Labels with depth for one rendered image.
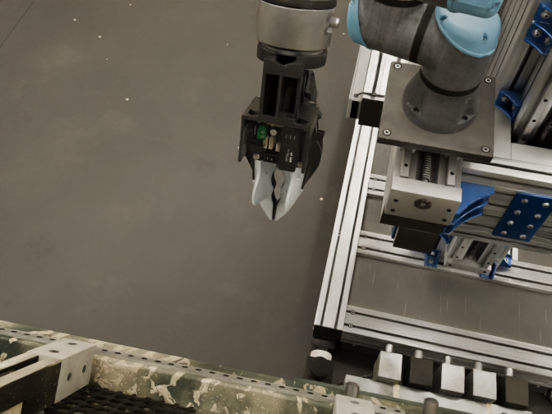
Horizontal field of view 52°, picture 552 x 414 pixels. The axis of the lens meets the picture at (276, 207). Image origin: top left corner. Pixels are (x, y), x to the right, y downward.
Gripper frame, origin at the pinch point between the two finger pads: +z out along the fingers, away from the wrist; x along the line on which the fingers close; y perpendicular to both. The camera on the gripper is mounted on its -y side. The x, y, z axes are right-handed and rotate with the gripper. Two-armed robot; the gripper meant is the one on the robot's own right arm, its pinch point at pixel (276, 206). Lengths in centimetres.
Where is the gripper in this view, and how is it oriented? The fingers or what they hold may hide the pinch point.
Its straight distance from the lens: 68.9
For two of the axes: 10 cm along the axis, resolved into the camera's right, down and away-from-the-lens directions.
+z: -1.1, 8.6, 5.0
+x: 9.7, 1.9, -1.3
